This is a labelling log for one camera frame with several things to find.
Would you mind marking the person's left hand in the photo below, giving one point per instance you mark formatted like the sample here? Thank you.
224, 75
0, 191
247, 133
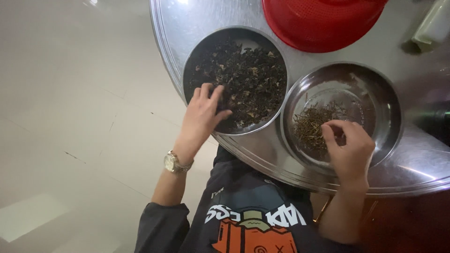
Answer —
198, 117

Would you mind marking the person's right hand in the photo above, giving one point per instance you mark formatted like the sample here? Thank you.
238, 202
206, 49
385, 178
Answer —
353, 151

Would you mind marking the round shiny steel bowl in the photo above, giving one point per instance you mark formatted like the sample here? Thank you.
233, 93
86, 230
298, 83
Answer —
381, 116

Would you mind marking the pile of thin dried stems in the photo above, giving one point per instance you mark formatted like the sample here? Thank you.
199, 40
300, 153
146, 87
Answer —
309, 126

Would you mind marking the silver gold wristwatch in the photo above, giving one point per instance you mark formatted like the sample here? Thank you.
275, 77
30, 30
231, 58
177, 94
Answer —
173, 163

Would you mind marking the pile of dark dried leaves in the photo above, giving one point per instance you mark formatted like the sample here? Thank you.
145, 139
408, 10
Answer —
251, 80

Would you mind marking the steel bowl with flat rim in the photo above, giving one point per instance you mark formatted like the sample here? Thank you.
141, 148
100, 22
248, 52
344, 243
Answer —
270, 116

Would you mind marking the dark printed shirt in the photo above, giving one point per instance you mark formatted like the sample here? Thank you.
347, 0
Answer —
246, 196

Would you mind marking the red plastic colander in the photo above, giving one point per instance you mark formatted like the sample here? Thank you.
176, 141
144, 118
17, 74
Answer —
320, 24

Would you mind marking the white green container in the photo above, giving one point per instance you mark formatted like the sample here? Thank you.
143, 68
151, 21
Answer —
432, 26

